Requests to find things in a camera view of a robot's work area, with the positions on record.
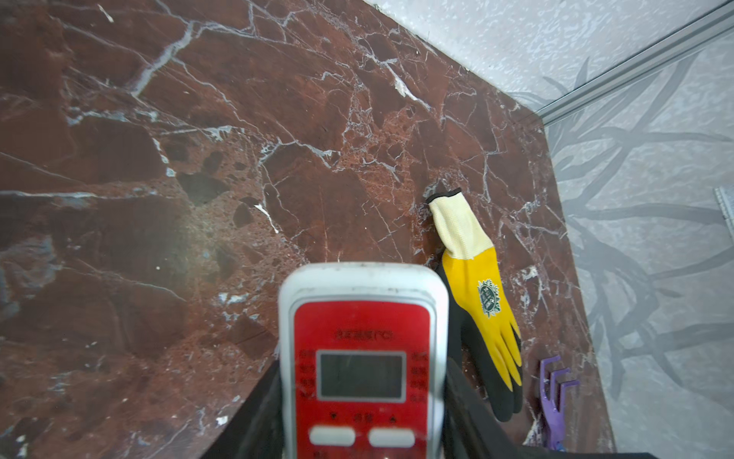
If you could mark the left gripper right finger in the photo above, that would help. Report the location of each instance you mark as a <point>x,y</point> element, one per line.
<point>471,431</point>

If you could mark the red white remote control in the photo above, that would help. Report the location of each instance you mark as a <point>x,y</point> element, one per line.
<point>363,359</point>

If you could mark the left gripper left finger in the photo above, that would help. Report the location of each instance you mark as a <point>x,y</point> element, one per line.
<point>256,429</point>

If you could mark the yellow black work glove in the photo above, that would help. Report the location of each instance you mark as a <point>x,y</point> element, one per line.
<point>480,317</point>

